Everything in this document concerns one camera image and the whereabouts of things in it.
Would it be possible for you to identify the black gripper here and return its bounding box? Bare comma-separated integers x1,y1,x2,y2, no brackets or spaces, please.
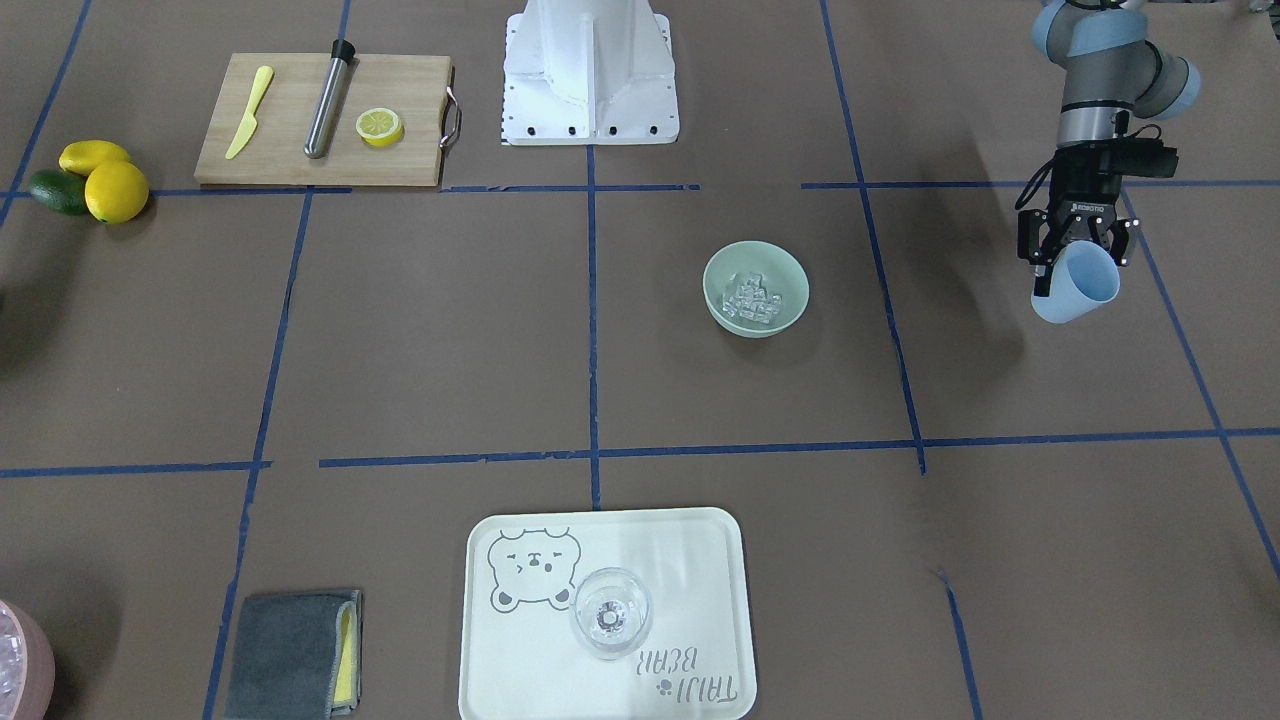
1018,145,1135,299

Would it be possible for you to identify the light blue plastic cup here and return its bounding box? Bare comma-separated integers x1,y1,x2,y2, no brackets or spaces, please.
1030,240,1121,324

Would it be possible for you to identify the green ceramic bowl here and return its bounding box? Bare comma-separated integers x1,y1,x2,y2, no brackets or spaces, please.
701,240,812,340

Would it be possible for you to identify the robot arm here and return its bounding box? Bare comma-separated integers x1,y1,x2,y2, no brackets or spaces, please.
1014,1,1202,299

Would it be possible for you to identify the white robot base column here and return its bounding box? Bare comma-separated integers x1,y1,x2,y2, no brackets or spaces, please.
500,1,681,147

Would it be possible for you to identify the pink bowl with ice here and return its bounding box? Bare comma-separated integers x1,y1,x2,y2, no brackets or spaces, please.
1,600,56,719

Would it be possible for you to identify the wine glass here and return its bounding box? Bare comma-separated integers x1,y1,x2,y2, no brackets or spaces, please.
572,568,655,662

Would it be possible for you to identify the cream bear tray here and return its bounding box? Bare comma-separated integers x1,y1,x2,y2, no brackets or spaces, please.
458,507,758,719

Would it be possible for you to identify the half lemon slice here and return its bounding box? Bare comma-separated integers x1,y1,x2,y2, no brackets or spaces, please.
355,108,404,149

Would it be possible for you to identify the wooden cutting board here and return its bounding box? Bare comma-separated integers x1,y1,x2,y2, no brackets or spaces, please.
195,53,456,190

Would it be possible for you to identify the yellow plastic knife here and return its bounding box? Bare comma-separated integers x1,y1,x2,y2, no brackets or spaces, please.
224,65,275,160

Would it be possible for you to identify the grey folded cloth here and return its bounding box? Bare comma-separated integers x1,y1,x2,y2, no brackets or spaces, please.
224,588,364,719

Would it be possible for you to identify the yellow lemon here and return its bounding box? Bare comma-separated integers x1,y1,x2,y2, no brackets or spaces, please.
58,138,132,178
84,160,150,224

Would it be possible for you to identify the green avocado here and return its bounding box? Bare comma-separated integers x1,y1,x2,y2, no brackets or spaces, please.
28,169,90,217

